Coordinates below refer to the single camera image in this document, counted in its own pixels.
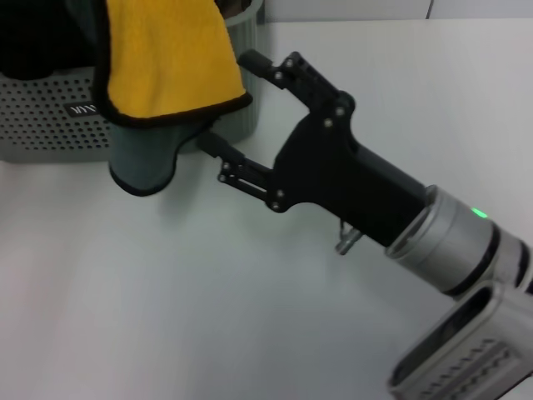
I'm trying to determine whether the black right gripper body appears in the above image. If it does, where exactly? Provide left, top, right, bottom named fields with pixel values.
left=270, top=93, right=436, bottom=247

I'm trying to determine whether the green and yellow towel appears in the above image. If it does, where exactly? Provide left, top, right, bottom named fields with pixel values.
left=92, top=0, right=254, bottom=197

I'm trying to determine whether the sage green perforated storage box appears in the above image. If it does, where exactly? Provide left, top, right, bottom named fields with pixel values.
left=0, top=0, right=267, bottom=166

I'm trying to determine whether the black cloth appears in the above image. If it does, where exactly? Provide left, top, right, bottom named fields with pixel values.
left=0, top=0, right=109, bottom=80

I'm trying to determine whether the right gripper cable with plug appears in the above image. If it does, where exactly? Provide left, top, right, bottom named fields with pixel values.
left=335, top=220, right=363, bottom=255

